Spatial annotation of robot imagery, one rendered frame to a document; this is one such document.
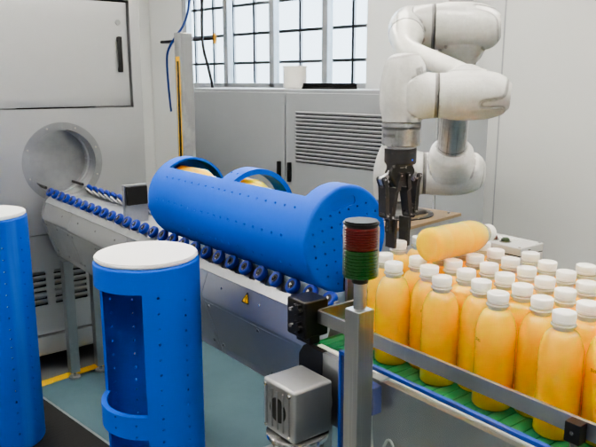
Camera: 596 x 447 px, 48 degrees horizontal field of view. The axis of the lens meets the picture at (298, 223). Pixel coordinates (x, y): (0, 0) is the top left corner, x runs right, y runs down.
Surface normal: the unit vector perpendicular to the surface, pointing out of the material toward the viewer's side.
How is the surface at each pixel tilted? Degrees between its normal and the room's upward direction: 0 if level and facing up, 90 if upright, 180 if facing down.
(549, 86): 90
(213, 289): 70
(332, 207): 90
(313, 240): 90
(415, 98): 92
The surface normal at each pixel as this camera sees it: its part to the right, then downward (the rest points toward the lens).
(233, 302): -0.74, -0.21
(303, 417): 0.62, 0.16
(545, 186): -0.70, 0.15
